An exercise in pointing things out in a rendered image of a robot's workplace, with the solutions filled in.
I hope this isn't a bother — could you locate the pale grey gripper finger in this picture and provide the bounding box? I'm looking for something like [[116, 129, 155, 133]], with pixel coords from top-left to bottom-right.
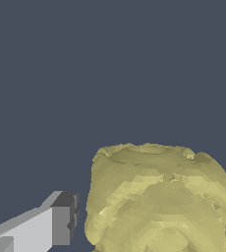
[[0, 190, 81, 252]]

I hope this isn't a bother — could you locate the lumpy yellow-green object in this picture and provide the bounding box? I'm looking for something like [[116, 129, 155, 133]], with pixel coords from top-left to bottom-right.
[[84, 142, 226, 252]]

